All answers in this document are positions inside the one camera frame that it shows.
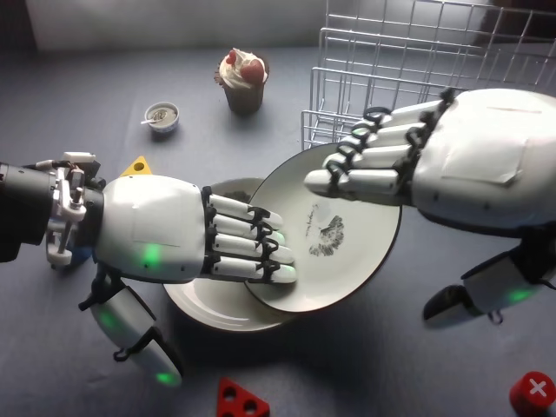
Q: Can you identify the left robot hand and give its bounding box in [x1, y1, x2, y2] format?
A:
[77, 175, 299, 387]

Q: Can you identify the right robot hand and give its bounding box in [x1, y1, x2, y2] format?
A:
[303, 88, 556, 325]

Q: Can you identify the small ceramic sauce cup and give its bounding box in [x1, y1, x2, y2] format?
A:
[141, 101, 182, 140]

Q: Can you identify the red triangle block with holes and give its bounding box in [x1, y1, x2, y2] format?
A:
[215, 376, 270, 417]

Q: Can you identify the white backdrop panel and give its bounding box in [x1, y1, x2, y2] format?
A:
[32, 0, 331, 50]

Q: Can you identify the chocolate cupcake with cream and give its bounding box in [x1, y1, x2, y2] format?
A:
[213, 47, 269, 115]

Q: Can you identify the yellow triangle block with holes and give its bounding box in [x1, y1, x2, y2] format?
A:
[119, 156, 151, 177]

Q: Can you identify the silver wire dish rack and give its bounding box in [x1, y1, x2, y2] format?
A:
[299, 0, 556, 151]

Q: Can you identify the red cylinder with white cross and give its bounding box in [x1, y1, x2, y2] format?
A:
[508, 371, 555, 416]

